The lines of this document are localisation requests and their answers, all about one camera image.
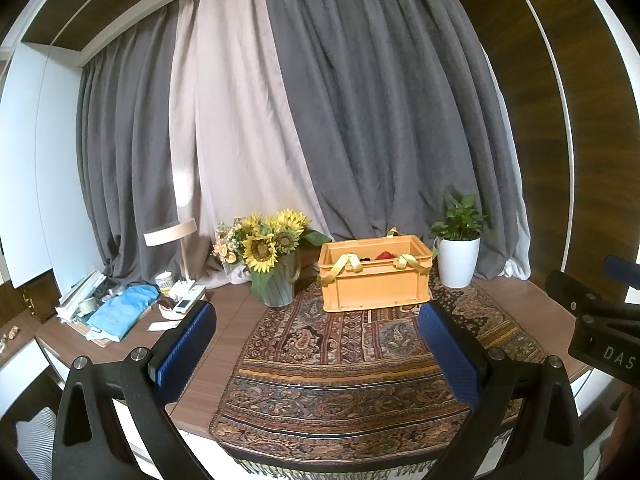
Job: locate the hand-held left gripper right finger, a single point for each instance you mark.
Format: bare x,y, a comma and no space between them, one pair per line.
450,360

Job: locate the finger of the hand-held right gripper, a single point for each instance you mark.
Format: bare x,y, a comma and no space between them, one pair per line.
570,287
622,270

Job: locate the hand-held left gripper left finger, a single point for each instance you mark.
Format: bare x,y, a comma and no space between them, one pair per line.
185,355

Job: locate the red fluffy pompom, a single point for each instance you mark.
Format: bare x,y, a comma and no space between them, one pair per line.
386,255

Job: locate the person's right forearm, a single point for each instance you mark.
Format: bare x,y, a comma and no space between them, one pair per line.
625,435

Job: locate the white card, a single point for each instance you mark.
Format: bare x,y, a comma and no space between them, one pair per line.
162,326

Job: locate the white tray with remote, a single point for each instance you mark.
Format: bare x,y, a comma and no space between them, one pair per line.
180,306

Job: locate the white power strip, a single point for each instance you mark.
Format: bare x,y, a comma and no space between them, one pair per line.
186,290

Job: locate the small white jar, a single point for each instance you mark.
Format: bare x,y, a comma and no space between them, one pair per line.
164,282

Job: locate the blue cloth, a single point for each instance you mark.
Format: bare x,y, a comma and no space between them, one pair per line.
120,310

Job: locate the white plant pot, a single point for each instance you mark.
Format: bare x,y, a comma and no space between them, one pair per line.
457,265

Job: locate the wooden board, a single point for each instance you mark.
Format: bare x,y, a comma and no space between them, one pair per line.
87,337

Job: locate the roll of tape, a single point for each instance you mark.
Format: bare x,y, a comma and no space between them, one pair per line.
87,305

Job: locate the patterned paisley cloth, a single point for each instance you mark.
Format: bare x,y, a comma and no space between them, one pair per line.
340,360

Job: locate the grey ribbed flower pot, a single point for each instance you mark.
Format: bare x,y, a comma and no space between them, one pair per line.
277,285

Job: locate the desk lamp with round head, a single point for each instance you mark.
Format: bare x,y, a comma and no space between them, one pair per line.
170,232

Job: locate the stack of books and papers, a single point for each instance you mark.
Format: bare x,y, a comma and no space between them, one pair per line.
80,290

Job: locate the sunflower bouquet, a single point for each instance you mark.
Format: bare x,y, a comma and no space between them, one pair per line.
260,250

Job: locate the green leafy plant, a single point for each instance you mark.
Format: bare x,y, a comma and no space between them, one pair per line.
457,220

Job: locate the striped fabric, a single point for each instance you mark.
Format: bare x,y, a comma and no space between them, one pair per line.
35,440

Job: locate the wooden cabinet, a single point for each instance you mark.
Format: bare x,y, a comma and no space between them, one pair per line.
20,300

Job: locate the dark grey curtain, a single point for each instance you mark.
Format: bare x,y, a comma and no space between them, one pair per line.
390,110
125,160

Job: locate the beige curtain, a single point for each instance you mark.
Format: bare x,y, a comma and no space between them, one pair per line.
235,135

